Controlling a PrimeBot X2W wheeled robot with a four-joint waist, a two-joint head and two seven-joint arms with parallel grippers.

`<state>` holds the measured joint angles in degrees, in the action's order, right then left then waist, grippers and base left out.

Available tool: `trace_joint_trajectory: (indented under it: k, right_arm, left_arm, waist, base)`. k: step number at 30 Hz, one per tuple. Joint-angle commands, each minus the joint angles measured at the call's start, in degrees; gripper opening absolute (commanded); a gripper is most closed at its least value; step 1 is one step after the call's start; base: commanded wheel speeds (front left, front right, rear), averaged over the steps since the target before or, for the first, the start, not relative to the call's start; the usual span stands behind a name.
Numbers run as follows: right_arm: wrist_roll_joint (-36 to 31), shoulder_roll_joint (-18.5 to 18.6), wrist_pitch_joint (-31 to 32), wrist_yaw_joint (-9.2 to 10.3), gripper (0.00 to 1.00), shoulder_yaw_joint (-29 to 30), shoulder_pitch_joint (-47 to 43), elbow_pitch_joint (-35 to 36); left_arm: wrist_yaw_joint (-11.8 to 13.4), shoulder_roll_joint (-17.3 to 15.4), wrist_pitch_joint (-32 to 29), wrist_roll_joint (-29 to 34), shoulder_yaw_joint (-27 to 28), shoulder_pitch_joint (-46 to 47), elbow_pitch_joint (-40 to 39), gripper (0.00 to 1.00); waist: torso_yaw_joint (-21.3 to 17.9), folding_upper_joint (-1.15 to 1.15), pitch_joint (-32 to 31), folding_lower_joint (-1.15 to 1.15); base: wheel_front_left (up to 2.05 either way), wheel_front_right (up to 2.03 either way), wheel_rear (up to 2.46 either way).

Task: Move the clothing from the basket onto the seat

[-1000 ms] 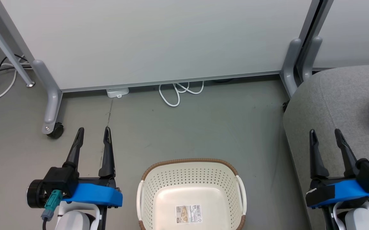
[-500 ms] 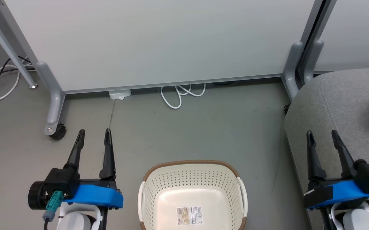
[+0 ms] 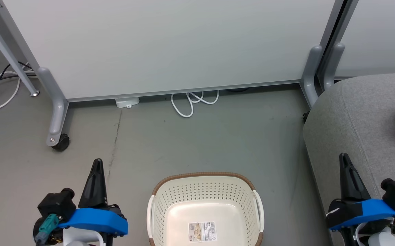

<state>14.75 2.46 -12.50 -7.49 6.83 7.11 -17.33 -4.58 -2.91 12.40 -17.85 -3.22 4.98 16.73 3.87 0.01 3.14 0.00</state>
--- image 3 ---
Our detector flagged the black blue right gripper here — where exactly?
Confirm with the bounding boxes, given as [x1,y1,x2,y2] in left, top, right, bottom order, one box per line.
[327,154,395,246]

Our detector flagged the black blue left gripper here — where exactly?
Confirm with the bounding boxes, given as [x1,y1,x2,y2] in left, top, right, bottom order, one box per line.
[33,158,129,245]

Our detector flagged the cream perforated laundry basket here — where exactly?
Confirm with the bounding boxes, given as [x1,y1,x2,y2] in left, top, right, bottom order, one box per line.
[146,172,264,246]

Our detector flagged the grey partition leg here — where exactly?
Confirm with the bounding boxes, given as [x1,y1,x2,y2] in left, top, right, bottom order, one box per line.
[37,67,68,147]
[300,45,322,108]
[322,43,345,91]

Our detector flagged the white power adapter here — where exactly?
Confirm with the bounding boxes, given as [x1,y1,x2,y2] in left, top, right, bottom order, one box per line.
[115,97,140,109]

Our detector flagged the paper label sticker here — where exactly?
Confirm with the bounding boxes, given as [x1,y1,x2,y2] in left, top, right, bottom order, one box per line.
[188,221,217,242]

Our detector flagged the large white partition panel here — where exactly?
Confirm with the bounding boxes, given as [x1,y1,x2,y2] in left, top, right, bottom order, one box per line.
[0,0,346,102]

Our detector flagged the grey metal table leg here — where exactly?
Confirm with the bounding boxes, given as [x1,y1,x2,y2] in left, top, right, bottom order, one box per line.
[0,3,40,97]

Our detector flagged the black cable with teal plug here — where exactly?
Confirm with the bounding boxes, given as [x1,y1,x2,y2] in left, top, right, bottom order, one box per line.
[35,214,61,245]

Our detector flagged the looped white cable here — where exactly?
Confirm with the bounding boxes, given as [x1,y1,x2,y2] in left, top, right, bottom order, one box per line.
[171,90,220,118]

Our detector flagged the long white cable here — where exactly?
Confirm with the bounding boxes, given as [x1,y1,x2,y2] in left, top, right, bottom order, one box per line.
[0,63,30,112]

